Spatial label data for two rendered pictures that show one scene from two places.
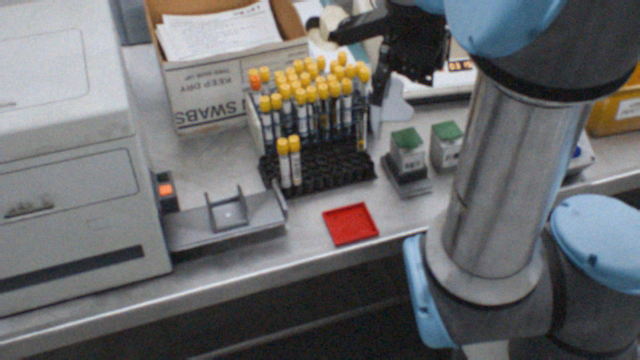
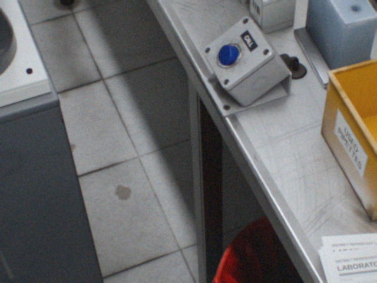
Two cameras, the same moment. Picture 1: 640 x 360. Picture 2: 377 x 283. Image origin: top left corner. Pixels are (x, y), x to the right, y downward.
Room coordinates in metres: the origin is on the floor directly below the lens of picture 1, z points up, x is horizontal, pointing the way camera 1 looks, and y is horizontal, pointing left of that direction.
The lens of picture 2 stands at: (0.78, -0.96, 1.57)
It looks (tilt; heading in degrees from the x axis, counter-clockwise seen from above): 51 degrees down; 90
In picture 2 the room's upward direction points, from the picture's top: 3 degrees counter-clockwise
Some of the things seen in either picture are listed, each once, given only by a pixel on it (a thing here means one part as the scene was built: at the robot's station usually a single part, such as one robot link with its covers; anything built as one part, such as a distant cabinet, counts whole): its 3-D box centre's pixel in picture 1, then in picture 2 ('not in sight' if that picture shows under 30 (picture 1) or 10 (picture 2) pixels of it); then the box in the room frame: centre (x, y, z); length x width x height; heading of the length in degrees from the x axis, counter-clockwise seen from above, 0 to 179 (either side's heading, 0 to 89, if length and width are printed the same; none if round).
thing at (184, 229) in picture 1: (212, 217); not in sight; (0.71, 0.21, 0.92); 0.21 x 0.07 x 0.05; 109
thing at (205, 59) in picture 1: (224, 42); not in sight; (1.11, 0.24, 0.95); 0.29 x 0.25 x 0.15; 19
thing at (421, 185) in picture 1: (406, 168); not in sight; (0.84, -0.08, 0.89); 0.09 x 0.05 x 0.04; 19
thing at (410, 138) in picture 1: (407, 139); not in sight; (0.84, -0.08, 0.95); 0.05 x 0.04 x 0.01; 20
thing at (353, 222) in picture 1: (350, 223); not in sight; (0.74, 0.01, 0.88); 0.07 x 0.07 x 0.01; 19
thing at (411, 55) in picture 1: (413, 34); not in sight; (0.84, -0.08, 1.14); 0.09 x 0.08 x 0.12; 66
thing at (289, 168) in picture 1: (315, 146); not in sight; (0.85, 0.07, 0.93); 0.17 x 0.09 x 0.11; 110
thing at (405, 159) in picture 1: (406, 155); not in sight; (0.84, -0.08, 0.92); 0.05 x 0.04 x 0.06; 20
